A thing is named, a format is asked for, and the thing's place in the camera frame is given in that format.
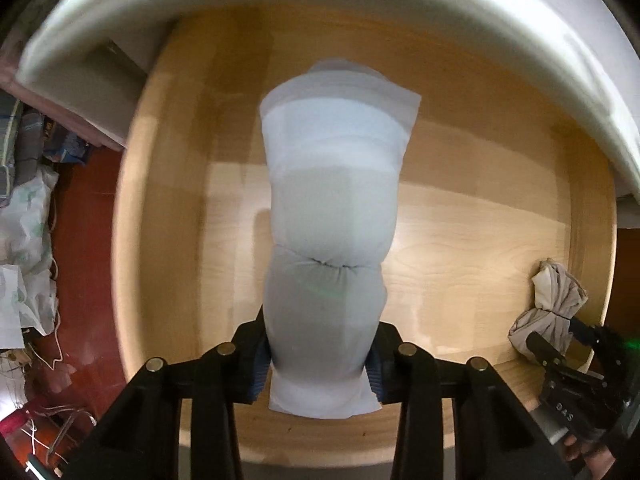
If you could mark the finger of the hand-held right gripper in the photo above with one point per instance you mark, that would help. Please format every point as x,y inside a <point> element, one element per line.
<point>587,332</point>
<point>545,350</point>

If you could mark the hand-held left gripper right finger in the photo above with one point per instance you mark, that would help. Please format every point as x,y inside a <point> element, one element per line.
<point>377,382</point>

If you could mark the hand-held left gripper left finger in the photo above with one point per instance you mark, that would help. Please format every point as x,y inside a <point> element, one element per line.
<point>260,380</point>

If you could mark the taupe knotted underwear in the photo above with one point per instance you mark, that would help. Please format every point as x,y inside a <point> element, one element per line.
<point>550,300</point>

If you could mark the white cloth bundle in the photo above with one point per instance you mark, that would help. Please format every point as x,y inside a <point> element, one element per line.
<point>330,210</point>

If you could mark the wooden drawer with grey front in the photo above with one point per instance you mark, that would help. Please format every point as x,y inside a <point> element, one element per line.
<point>475,185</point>

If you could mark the person's right hand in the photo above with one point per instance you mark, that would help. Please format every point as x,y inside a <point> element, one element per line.
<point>590,462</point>

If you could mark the clear plastic hanger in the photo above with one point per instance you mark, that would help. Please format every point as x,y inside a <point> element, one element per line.
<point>60,430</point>

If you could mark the white leaf print plastic sheet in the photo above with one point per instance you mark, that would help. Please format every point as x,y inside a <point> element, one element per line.
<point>25,240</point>

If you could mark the blue printed bag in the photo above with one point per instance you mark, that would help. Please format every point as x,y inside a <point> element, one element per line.
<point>67,145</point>

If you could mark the grey plaid bedding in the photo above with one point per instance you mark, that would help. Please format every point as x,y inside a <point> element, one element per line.
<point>12,160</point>

